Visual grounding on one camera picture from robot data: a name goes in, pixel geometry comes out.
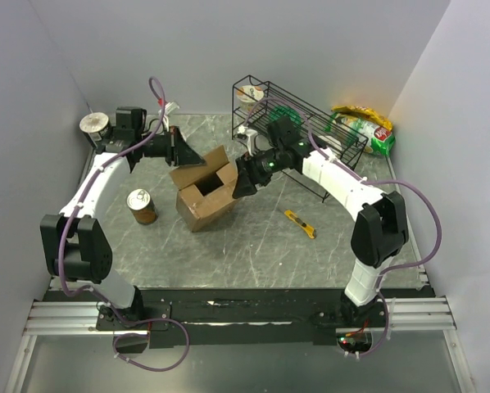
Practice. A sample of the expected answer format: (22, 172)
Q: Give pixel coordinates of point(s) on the brown cardboard express box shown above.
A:
(205, 192)

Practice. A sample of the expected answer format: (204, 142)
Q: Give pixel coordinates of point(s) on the yogurt cup in rack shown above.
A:
(248, 96)

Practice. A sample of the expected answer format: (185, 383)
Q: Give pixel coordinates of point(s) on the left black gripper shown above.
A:
(178, 151)

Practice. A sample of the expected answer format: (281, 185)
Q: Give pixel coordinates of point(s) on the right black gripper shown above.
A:
(247, 163)

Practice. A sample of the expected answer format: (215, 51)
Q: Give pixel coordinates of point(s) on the green chips bag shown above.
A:
(355, 126)

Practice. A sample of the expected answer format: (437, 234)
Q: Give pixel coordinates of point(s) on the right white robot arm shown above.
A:
(380, 228)

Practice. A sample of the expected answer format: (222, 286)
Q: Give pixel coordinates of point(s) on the black wire rack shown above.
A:
(316, 128)

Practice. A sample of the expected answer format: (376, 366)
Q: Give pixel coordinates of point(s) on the yellow snack bag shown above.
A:
(364, 112)

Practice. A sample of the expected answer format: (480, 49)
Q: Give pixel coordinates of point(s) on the green plastic cup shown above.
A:
(281, 111)

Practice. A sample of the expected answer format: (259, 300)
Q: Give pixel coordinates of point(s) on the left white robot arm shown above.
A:
(75, 247)

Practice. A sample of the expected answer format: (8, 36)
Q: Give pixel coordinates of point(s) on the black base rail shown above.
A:
(173, 317)

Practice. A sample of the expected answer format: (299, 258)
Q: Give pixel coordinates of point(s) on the black paper cup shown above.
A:
(97, 128)

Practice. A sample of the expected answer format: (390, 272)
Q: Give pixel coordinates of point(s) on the circuit board with leds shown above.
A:
(356, 342)

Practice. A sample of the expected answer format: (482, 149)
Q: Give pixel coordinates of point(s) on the brown tin can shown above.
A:
(142, 207)

